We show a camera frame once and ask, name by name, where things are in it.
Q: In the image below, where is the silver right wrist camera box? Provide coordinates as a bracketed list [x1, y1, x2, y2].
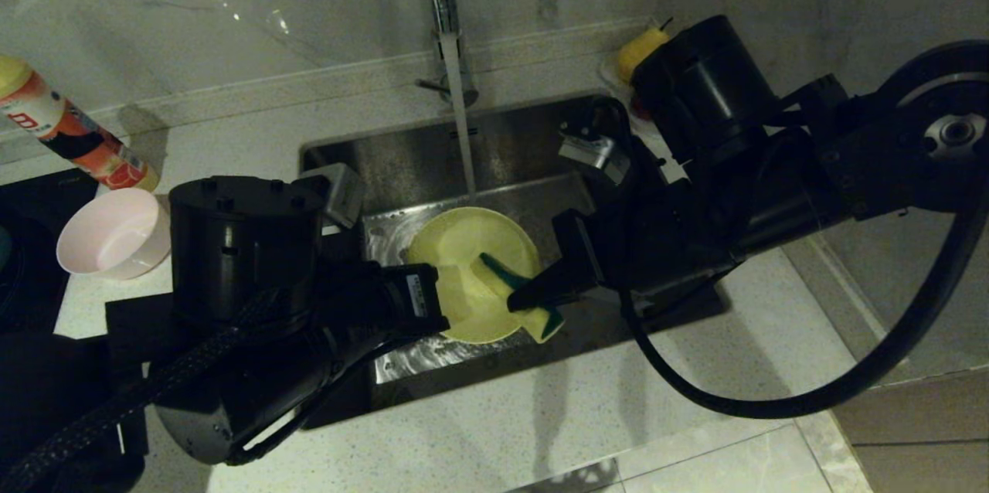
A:
[558, 117, 633, 187]

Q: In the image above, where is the orange dish soap bottle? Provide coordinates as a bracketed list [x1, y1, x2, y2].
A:
[0, 55, 161, 192]

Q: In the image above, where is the pink plastic bowl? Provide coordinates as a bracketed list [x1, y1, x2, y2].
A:
[56, 188, 172, 281]

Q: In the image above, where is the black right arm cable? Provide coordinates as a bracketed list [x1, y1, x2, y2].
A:
[617, 168, 989, 421]

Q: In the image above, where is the yellow pear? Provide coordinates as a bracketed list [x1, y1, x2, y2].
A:
[616, 19, 673, 84]

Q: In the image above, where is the yellow plastic bowl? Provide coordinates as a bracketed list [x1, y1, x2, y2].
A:
[406, 206, 542, 345]

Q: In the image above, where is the small white dish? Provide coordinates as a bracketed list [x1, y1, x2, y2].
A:
[599, 56, 688, 183]

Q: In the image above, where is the stainless steel sink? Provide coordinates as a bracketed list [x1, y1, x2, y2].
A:
[297, 95, 729, 430]

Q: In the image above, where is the black induction cooktop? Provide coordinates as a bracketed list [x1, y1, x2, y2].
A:
[0, 168, 101, 335]

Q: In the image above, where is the yellow green sponge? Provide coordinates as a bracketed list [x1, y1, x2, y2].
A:
[478, 251, 566, 344]

